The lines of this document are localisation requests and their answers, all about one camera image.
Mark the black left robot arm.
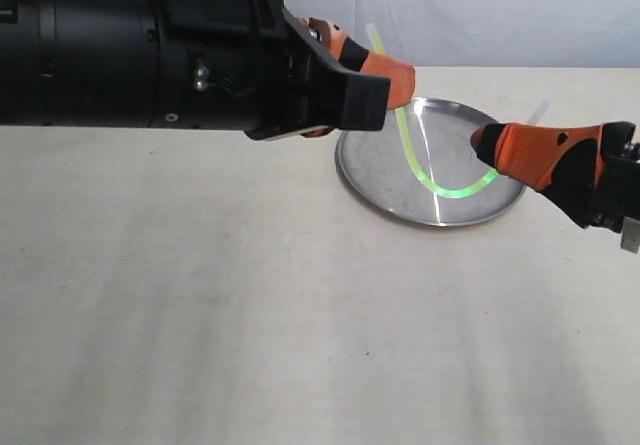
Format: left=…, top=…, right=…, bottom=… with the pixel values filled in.
left=1, top=0, right=416, bottom=141

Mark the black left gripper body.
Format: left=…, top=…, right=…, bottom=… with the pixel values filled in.
left=149, top=0, right=390, bottom=140

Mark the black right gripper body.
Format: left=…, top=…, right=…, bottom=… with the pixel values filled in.
left=589, top=129, right=639, bottom=253

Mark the green glow stick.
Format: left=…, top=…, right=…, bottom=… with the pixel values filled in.
left=365, top=22, right=551, bottom=199

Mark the round stainless steel plate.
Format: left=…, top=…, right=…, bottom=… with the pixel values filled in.
left=335, top=98, right=525, bottom=227

